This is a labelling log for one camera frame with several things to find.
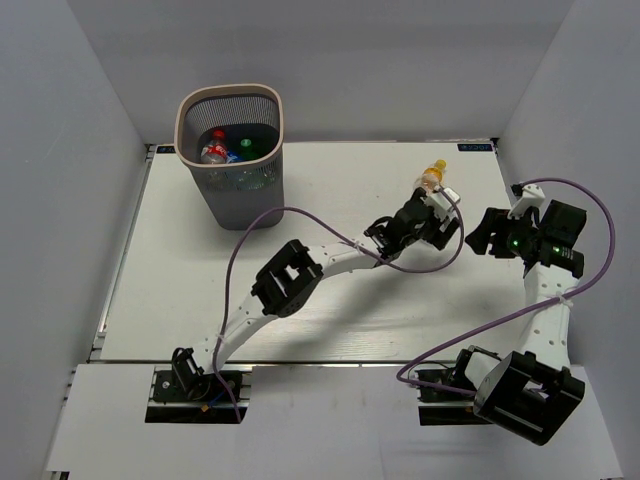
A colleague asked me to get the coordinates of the small bottle yellow cap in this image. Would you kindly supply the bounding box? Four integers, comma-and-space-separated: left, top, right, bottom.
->
413, 159, 447, 194

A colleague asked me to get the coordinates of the green plastic bottle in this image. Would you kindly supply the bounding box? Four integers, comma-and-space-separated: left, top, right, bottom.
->
238, 138, 273, 162

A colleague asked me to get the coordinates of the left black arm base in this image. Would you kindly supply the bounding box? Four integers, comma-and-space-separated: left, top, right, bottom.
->
145, 367, 252, 425

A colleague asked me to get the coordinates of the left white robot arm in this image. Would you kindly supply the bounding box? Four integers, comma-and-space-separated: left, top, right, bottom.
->
171, 187, 463, 400

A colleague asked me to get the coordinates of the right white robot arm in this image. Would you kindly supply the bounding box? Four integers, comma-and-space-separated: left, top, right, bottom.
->
451, 200, 587, 446

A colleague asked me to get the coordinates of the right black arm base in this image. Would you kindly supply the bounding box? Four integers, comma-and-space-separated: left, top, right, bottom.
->
416, 367, 521, 431

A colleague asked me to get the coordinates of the grey mesh waste bin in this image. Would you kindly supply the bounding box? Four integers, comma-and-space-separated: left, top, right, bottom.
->
174, 83, 284, 230

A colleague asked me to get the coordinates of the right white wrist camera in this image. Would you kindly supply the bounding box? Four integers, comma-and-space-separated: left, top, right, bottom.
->
507, 183, 546, 220

